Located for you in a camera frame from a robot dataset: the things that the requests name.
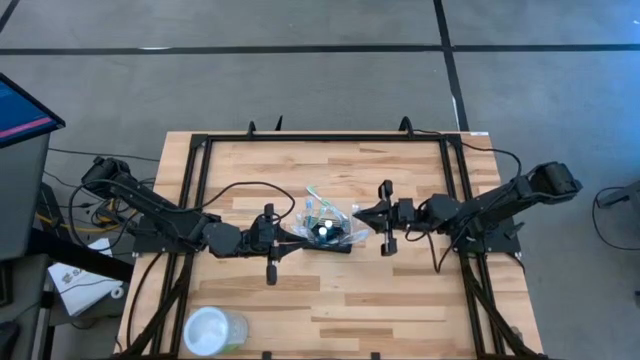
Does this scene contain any yellow floor cable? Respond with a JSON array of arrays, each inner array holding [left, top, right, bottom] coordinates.
[[34, 197, 136, 236]]

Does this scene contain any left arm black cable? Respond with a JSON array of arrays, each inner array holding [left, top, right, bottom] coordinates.
[[198, 180, 297, 224]]

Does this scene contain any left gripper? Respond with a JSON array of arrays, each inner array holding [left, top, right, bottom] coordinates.
[[249, 202, 317, 287]]

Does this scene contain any black stand beam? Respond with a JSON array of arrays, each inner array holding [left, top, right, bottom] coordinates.
[[27, 227, 135, 284]]

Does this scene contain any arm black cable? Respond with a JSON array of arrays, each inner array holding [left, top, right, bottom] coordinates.
[[198, 180, 297, 224], [413, 128, 524, 182]]

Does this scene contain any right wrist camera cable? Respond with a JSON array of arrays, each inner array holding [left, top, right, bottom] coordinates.
[[403, 222, 456, 275]]

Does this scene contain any grey equipment base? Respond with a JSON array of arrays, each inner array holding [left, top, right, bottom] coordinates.
[[599, 179, 640, 209]]

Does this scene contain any black wire rack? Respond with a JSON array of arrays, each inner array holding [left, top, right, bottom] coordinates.
[[298, 212, 354, 255]]

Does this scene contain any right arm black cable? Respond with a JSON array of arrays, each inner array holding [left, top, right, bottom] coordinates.
[[413, 128, 524, 182]]

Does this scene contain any grey-bristled toothbrush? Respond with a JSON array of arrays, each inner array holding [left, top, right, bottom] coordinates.
[[344, 202, 374, 244]]

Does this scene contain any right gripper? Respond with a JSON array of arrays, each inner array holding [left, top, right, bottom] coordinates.
[[352, 179, 417, 257]]

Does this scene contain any black aluminium table frame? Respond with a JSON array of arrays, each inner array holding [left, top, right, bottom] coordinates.
[[112, 115, 551, 360]]

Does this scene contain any blue screen monitor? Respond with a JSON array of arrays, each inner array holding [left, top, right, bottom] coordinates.
[[0, 72, 67, 261]]

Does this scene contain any black floor cable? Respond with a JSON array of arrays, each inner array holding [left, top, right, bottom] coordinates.
[[591, 185, 640, 252], [47, 147, 161, 164]]

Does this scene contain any white paper booklet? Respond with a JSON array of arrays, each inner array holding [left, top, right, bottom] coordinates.
[[47, 237, 126, 318]]

